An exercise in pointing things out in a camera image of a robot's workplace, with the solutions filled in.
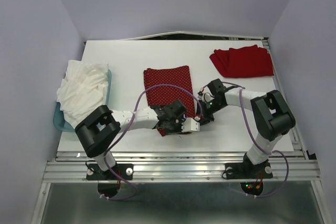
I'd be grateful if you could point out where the red polka dot skirt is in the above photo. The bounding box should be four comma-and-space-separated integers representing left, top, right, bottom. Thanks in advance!
143, 65, 196, 137

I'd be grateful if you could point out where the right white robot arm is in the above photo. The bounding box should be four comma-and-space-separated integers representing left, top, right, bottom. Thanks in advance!
196, 79, 296, 177

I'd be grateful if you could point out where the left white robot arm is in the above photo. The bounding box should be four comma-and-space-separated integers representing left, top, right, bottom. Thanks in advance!
75, 100, 192, 180

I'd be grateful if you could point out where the folded plain red skirt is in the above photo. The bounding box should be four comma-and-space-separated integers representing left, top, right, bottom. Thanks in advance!
209, 45, 274, 78

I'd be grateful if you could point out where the white skirt in basket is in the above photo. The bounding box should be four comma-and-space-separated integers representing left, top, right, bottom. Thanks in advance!
56, 60, 109, 128

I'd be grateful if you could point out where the teal plastic basket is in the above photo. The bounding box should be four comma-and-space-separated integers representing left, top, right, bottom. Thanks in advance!
53, 69, 112, 132

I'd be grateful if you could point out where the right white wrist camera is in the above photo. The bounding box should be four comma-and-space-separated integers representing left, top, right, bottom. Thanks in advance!
197, 87, 214, 103

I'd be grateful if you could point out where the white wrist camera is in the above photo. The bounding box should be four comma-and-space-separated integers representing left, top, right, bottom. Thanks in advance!
197, 87, 214, 103
181, 118, 200, 133

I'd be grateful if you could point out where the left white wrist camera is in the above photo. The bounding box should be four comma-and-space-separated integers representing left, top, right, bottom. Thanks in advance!
181, 118, 200, 133

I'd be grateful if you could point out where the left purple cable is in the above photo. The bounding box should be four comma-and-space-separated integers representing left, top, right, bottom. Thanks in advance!
99, 84, 203, 201

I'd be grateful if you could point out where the purple cable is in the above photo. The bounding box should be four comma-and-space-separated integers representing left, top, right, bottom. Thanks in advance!
99, 84, 203, 201
198, 82, 289, 199

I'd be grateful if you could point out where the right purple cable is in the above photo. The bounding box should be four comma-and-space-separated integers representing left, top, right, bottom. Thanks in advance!
198, 82, 289, 199

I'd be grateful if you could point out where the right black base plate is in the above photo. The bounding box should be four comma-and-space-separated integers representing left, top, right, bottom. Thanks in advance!
222, 162, 273, 197

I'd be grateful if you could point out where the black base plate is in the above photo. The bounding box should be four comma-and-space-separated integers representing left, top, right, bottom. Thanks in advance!
222, 162, 273, 197
85, 163, 134, 197

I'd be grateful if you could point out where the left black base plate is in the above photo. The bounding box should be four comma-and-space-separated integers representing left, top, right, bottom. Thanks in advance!
85, 163, 134, 197

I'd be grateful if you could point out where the aluminium rail frame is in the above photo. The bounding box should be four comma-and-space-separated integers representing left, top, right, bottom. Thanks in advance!
31, 35, 329, 224

